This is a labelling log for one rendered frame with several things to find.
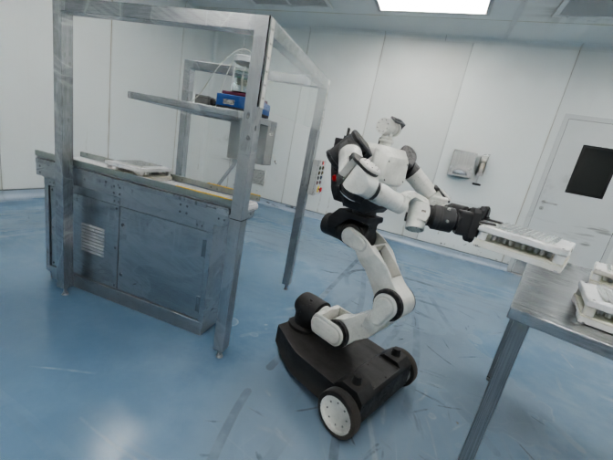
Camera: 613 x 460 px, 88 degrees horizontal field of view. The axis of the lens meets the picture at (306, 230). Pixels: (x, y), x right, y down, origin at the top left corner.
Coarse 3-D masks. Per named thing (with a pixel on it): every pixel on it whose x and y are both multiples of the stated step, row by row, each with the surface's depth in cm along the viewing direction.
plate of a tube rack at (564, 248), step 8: (496, 224) 115; (488, 232) 103; (496, 232) 102; (504, 232) 100; (512, 232) 103; (512, 240) 99; (520, 240) 97; (528, 240) 96; (536, 240) 97; (544, 240) 99; (544, 248) 93; (552, 248) 92; (560, 248) 91; (568, 248) 93
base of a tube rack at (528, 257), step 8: (480, 240) 105; (488, 240) 107; (488, 248) 104; (496, 248) 102; (504, 248) 101; (512, 248) 101; (512, 256) 99; (520, 256) 98; (528, 256) 96; (536, 256) 96; (544, 256) 98; (568, 256) 106; (536, 264) 95; (544, 264) 94; (552, 264) 92; (560, 272) 91
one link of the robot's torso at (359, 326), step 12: (384, 300) 134; (360, 312) 160; (372, 312) 139; (384, 312) 135; (396, 312) 133; (336, 324) 156; (348, 324) 154; (360, 324) 149; (372, 324) 140; (384, 324) 136; (348, 336) 154; (360, 336) 150
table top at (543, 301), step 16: (528, 272) 132; (544, 272) 137; (576, 272) 149; (528, 288) 110; (544, 288) 114; (560, 288) 118; (576, 288) 122; (512, 304) 93; (528, 304) 95; (544, 304) 98; (560, 304) 101; (528, 320) 88; (544, 320) 86; (560, 320) 88; (576, 320) 90; (560, 336) 84; (576, 336) 82; (592, 336) 82; (608, 336) 84; (608, 352) 78
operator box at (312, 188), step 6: (318, 162) 227; (324, 162) 238; (312, 168) 229; (318, 168) 228; (324, 168) 243; (312, 174) 230; (312, 180) 231; (318, 180) 236; (312, 186) 232; (312, 192) 233; (318, 192) 245
